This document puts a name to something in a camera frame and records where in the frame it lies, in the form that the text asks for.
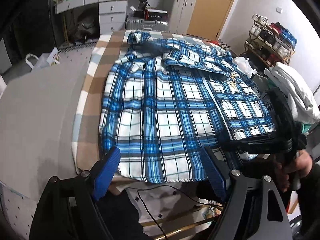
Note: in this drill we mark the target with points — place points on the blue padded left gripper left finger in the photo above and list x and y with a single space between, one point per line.
103 172

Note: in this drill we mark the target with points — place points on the white drawer desk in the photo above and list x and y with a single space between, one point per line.
112 13

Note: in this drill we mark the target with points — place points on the black box on suitcase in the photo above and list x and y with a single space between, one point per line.
155 15

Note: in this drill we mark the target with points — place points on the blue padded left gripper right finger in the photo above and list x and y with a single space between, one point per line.
217 172

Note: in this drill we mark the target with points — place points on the white plastic bag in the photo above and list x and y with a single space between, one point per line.
244 66

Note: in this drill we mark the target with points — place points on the black sleeved right forearm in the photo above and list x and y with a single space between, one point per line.
308 197

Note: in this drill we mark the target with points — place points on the wooden door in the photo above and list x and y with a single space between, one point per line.
208 18

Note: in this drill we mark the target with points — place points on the blue white plaid shirt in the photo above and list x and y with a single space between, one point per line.
167 99

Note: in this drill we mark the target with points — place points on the person's right hand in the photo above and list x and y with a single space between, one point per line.
301 165

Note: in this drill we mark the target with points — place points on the white shopping bag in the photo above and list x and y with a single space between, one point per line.
45 60

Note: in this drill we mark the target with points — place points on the silver flat suitcase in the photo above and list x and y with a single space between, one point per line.
146 25

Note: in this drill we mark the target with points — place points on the stack of folded clothes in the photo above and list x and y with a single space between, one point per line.
300 99

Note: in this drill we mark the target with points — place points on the checkered bed blanket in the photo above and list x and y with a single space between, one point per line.
87 143

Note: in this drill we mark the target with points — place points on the wooden shoe rack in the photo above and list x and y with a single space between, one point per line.
270 42

